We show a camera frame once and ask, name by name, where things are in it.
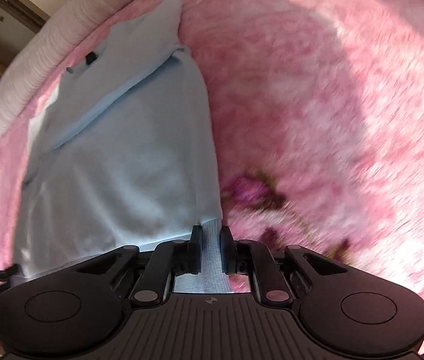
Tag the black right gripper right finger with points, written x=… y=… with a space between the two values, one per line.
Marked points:
x=309 y=306

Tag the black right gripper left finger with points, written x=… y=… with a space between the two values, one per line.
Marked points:
x=76 y=310

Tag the light blue sweatshirt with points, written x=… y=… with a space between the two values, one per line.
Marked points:
x=124 y=155

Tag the pink floral fleece blanket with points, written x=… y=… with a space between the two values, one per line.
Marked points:
x=318 y=120

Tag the white ribbed pillow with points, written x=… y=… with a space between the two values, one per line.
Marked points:
x=67 y=28

